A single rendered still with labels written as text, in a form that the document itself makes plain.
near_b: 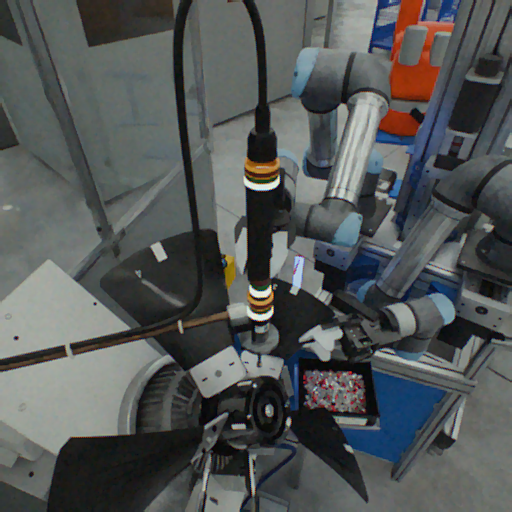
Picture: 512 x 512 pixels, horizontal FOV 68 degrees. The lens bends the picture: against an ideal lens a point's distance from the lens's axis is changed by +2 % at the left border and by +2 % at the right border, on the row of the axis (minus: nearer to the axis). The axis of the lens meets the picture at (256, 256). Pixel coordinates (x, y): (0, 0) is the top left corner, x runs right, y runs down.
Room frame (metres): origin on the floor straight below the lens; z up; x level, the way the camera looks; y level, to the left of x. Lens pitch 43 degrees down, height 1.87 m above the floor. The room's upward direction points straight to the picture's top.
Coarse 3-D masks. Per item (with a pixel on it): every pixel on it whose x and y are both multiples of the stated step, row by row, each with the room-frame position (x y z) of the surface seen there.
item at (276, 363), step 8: (248, 352) 0.45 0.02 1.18; (248, 360) 0.43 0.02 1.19; (256, 360) 0.42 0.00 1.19; (264, 360) 0.42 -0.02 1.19; (272, 360) 0.42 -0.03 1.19; (280, 360) 0.42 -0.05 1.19; (248, 368) 0.41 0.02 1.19; (256, 368) 0.40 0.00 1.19; (264, 368) 0.40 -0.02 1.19; (272, 368) 0.40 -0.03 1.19; (280, 368) 0.40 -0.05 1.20; (248, 376) 0.39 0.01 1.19
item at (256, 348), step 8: (240, 304) 0.41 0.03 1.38; (232, 312) 0.40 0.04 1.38; (232, 320) 0.38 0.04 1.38; (240, 320) 0.39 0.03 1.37; (248, 320) 0.40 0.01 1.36; (240, 328) 0.38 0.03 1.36; (248, 328) 0.38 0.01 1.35; (272, 328) 0.43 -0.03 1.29; (240, 336) 0.39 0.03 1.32; (248, 336) 0.39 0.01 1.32; (272, 336) 0.41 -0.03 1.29; (248, 344) 0.39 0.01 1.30; (256, 344) 0.39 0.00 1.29; (264, 344) 0.39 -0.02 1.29; (272, 344) 0.39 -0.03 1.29; (256, 352) 0.38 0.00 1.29; (264, 352) 0.38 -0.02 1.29
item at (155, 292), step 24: (168, 240) 0.52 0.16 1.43; (192, 240) 0.53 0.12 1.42; (216, 240) 0.55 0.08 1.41; (120, 264) 0.47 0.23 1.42; (144, 264) 0.48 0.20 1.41; (168, 264) 0.49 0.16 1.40; (192, 264) 0.50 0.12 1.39; (216, 264) 0.51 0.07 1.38; (120, 288) 0.44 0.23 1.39; (144, 288) 0.45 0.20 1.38; (168, 288) 0.45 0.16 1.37; (192, 288) 0.46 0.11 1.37; (216, 288) 0.47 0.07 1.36; (144, 312) 0.42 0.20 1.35; (168, 312) 0.43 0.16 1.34; (216, 312) 0.43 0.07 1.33; (168, 336) 0.40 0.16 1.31; (192, 336) 0.40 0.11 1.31; (216, 336) 0.40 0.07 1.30; (192, 360) 0.37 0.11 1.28
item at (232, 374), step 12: (228, 348) 0.39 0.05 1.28; (216, 360) 0.38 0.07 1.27; (228, 360) 0.38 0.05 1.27; (240, 360) 0.38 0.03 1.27; (192, 372) 0.36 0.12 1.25; (204, 372) 0.36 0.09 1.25; (228, 372) 0.36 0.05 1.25; (240, 372) 0.36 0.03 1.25; (204, 384) 0.35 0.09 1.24; (216, 384) 0.35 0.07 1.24; (228, 384) 0.35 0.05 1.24; (204, 396) 0.33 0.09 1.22
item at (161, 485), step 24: (168, 432) 0.22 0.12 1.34; (192, 432) 0.24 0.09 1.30; (72, 456) 0.16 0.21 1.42; (96, 456) 0.17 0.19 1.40; (120, 456) 0.18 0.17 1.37; (144, 456) 0.19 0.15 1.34; (168, 456) 0.20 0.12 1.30; (192, 456) 0.23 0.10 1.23; (72, 480) 0.14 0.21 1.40; (96, 480) 0.15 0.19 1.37; (120, 480) 0.16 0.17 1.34; (144, 480) 0.17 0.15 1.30; (168, 480) 0.19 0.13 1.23; (48, 504) 0.12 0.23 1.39; (72, 504) 0.13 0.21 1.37; (96, 504) 0.13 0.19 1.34; (120, 504) 0.14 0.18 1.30; (144, 504) 0.16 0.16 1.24
